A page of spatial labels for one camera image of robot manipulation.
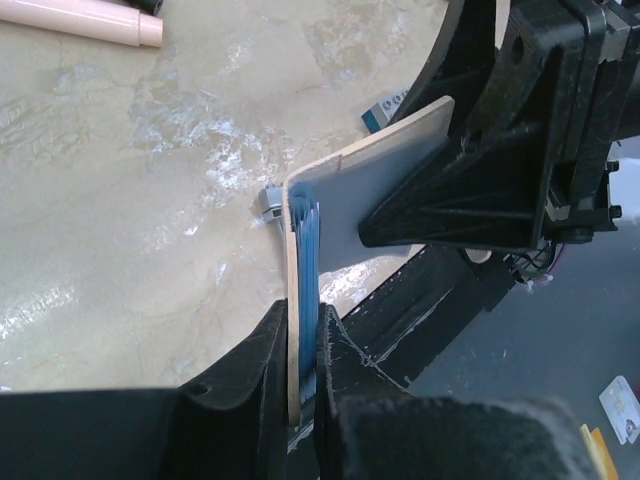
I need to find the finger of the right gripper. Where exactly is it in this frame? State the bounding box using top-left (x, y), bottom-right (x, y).
top-left (359, 14), bottom-right (585, 249)

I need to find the blue toy brick block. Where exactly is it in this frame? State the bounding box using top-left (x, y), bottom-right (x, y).
top-left (361, 89), bottom-right (408, 134)

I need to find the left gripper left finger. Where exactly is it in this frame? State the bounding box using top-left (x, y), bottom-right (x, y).
top-left (1, 302), bottom-right (287, 479)

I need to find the pink microphone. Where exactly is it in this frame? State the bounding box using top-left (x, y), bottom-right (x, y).
top-left (1, 1), bottom-right (164, 48)

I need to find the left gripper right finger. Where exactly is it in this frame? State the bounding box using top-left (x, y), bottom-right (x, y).
top-left (313, 305), bottom-right (599, 479)

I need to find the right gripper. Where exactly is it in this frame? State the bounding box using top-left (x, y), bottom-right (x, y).
top-left (389, 0), bottom-right (639, 240)

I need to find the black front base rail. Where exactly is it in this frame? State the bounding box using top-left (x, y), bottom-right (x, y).
top-left (284, 239), bottom-right (526, 451)

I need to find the grey truss beam piece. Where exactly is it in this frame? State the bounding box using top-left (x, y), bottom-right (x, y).
top-left (258, 184), bottom-right (284, 234)

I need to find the beige card holder wallet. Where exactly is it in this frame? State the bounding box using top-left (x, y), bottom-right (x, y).
top-left (282, 96), bottom-right (455, 427)

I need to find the black microphone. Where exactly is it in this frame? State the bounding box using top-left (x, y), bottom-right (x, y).
top-left (128, 0), bottom-right (164, 16)

